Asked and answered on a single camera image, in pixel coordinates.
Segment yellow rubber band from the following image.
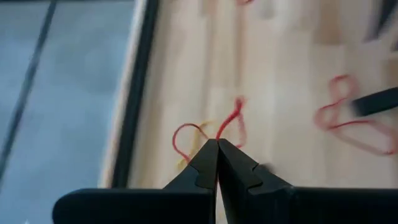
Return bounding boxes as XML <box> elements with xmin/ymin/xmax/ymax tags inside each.
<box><xmin>177</xmin><ymin>120</ymin><xmax>215</xmax><ymax>170</ymax></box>

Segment black metal table frame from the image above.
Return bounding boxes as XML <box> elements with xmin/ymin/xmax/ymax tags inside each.
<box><xmin>111</xmin><ymin>0</ymin><xmax>160</xmax><ymax>189</ymax></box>

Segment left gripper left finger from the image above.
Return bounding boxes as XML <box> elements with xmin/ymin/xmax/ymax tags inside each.
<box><xmin>52</xmin><ymin>138</ymin><xmax>219</xmax><ymax>224</ymax></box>

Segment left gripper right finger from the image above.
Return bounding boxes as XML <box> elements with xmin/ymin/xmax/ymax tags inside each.
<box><xmin>218</xmin><ymin>139</ymin><xmax>398</xmax><ymax>224</ymax></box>

